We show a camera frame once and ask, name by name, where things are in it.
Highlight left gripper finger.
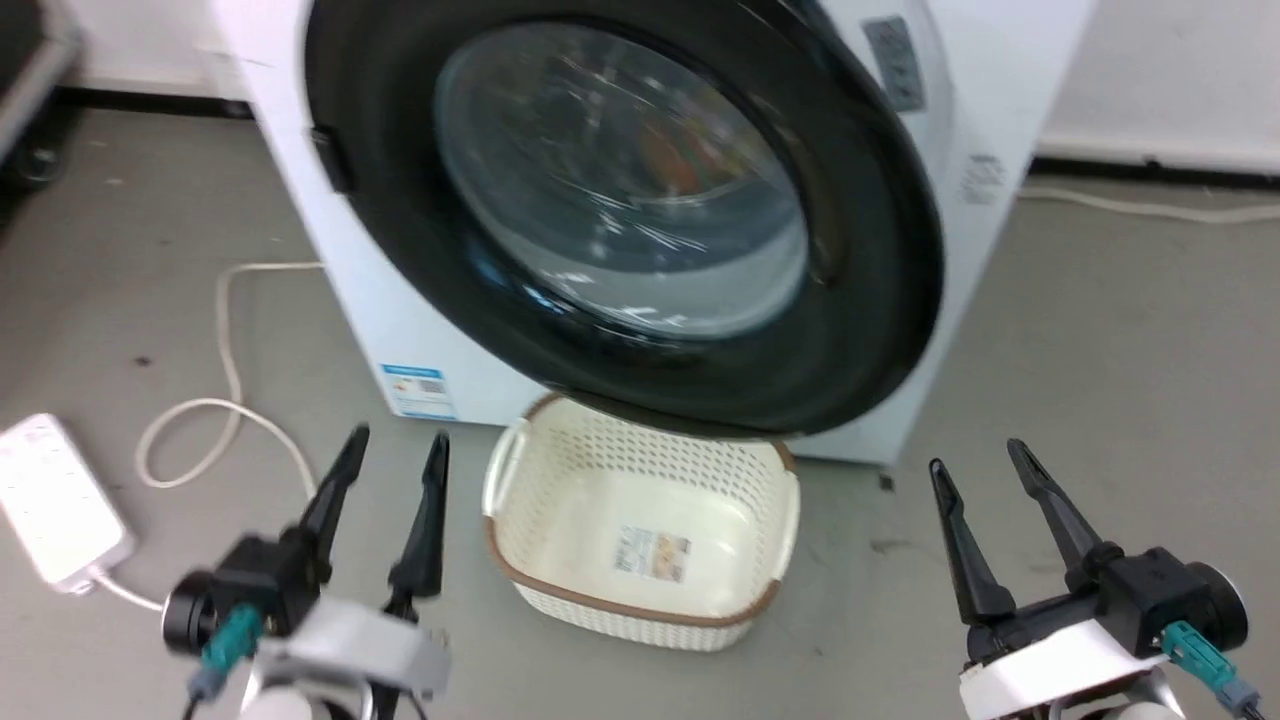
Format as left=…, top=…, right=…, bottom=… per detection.
left=297, top=425, right=372, bottom=583
left=387, top=431, right=451, bottom=600

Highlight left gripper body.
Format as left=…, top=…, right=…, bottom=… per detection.
left=163, top=534, right=453, bottom=696

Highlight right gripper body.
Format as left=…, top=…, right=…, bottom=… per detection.
left=957, top=547, right=1248, bottom=720

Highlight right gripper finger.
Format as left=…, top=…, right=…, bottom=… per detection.
left=929, top=459, right=1019, bottom=627
left=1007, top=439, right=1122, bottom=592

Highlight white washing machine body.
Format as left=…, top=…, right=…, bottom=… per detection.
left=210, top=0, right=1096, bottom=467

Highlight black round washing machine door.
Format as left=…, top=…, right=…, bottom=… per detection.
left=303, top=0, right=944, bottom=439

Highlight blue white energy label sticker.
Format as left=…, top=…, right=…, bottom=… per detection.
left=380, top=363, right=459, bottom=421

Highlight cream perforated laundry basket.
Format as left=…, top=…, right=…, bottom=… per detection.
left=482, top=392, right=802, bottom=654

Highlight paper label inside basket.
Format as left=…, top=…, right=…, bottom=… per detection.
left=613, top=527, right=693, bottom=583

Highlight white power strip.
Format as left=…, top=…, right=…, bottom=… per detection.
left=0, top=413, right=137, bottom=593

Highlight grey rectangular sticker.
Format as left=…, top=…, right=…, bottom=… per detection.
left=862, top=15, right=927, bottom=112

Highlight black grey cart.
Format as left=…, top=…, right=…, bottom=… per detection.
left=0, top=0, right=87, bottom=193

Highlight left gripper teal plug cable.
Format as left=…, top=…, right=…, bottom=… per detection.
left=186, top=604, right=265, bottom=720

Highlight gripper teal plug cable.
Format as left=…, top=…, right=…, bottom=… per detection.
left=1160, top=620, right=1269, bottom=720
left=186, top=604, right=265, bottom=720

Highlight right gripper teal plug cable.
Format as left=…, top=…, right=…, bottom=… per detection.
left=1160, top=620, right=1269, bottom=720

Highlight white power strip cable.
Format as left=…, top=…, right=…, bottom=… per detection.
left=88, top=260, right=329, bottom=613

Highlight white floor cable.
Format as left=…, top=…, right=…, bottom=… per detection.
left=1018, top=184, right=1280, bottom=225

